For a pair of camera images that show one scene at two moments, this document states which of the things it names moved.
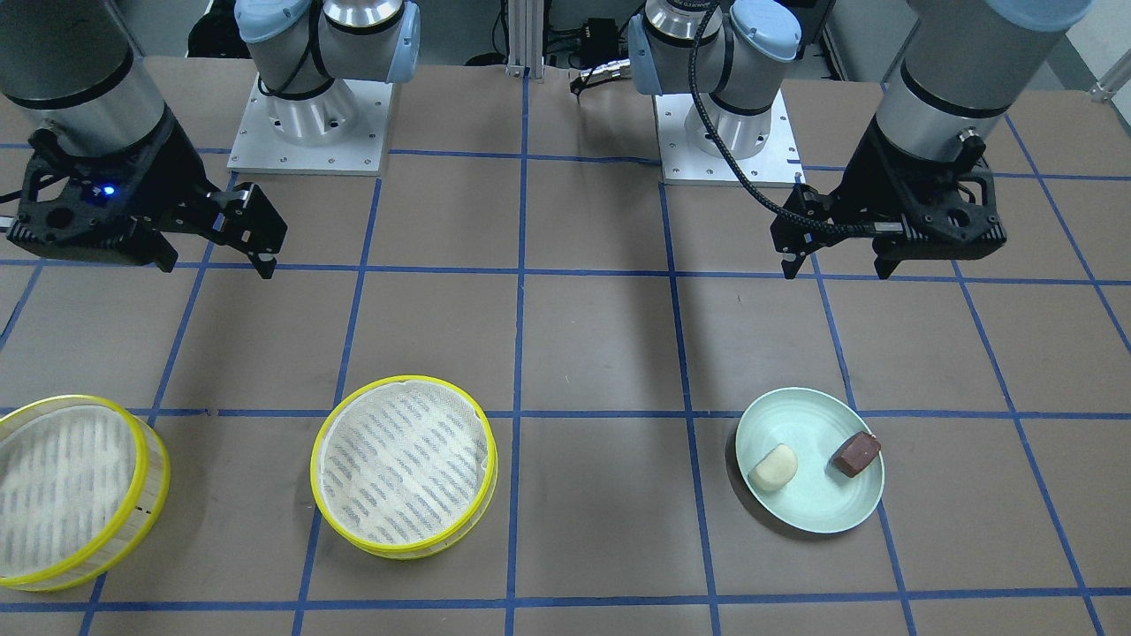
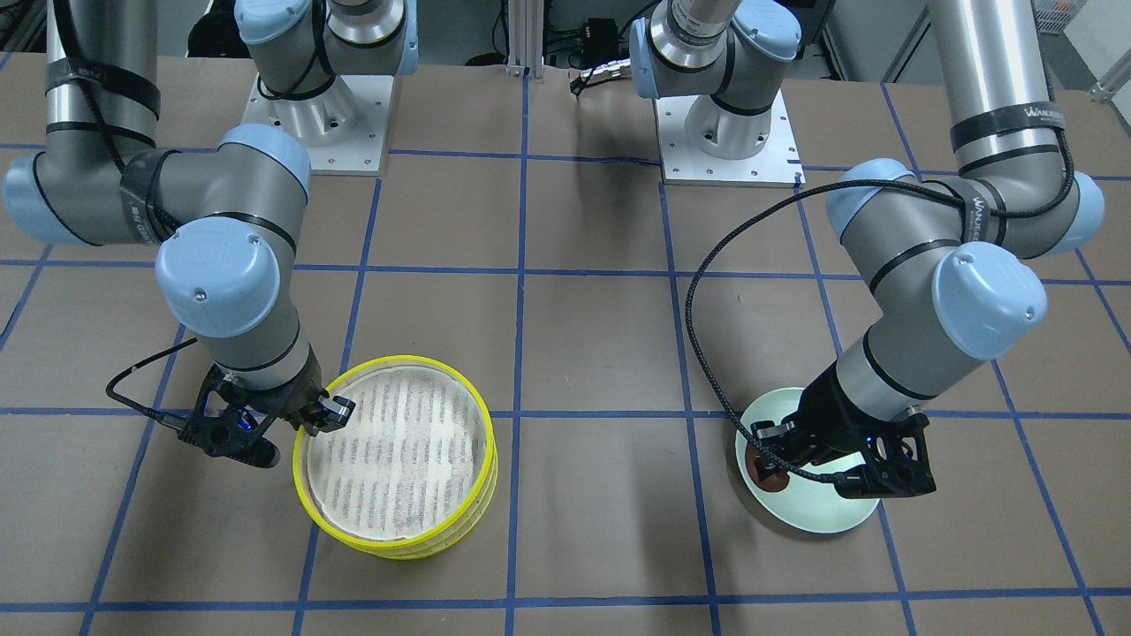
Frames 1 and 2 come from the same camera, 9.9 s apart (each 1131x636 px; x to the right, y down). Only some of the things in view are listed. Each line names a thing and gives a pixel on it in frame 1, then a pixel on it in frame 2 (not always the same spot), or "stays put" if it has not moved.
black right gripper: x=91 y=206 to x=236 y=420
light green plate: x=816 y=426 stays put
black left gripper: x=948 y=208 to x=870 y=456
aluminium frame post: x=525 y=38 stays put
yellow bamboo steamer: x=83 y=480 to x=413 y=469
